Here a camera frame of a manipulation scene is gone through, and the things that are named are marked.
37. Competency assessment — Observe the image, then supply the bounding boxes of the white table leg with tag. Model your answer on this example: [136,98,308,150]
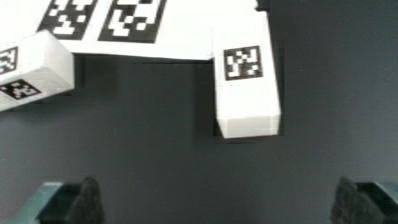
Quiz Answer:
[212,12,280,139]
[0,30,74,112]

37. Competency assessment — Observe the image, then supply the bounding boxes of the white sheet with tags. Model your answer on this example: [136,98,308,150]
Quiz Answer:
[0,0,257,60]

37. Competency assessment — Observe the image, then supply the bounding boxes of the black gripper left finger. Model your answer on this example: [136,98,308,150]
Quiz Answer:
[13,176,106,224]

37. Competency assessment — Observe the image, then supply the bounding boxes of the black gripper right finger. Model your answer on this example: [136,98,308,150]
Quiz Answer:
[330,177,398,224]

